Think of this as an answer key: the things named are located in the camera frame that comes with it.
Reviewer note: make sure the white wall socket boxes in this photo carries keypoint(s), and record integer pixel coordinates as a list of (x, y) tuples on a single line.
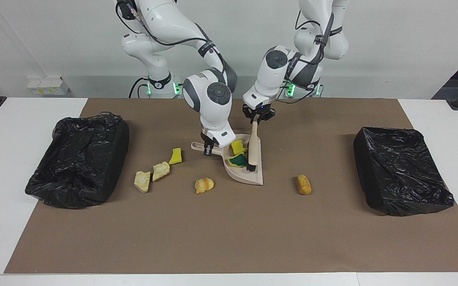
[(46, 86)]

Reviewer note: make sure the brown table mat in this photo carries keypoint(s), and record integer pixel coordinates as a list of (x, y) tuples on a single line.
[(213, 254)]

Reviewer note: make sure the orange toy croissant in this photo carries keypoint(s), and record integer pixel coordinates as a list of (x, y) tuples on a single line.
[(204, 185)]

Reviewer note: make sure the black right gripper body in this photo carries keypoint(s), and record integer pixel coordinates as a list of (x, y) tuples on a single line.
[(208, 142)]

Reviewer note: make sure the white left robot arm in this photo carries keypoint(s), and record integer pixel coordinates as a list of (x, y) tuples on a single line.
[(276, 75)]

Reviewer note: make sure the small yellow sponge piece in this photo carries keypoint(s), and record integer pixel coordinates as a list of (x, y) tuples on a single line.
[(175, 156)]

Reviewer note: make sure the beige brush black bristles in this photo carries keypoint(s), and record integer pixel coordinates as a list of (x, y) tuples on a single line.
[(254, 147)]

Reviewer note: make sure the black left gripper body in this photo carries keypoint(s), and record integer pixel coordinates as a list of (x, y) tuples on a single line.
[(259, 112)]

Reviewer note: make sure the beige plastic dustpan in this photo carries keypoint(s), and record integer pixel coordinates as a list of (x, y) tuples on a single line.
[(245, 177)]

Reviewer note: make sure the yellow and green sponge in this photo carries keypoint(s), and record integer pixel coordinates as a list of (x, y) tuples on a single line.
[(238, 161)]

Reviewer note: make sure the brown toy bread roll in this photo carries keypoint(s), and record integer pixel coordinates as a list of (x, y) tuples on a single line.
[(304, 184)]

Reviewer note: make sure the bin with black bag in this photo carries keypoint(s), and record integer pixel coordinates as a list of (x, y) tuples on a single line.
[(400, 171), (78, 163)]

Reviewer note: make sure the curled yellow sponge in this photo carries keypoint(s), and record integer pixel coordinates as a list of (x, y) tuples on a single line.
[(238, 147)]

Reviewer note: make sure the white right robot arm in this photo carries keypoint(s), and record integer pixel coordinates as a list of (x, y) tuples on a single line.
[(209, 95)]

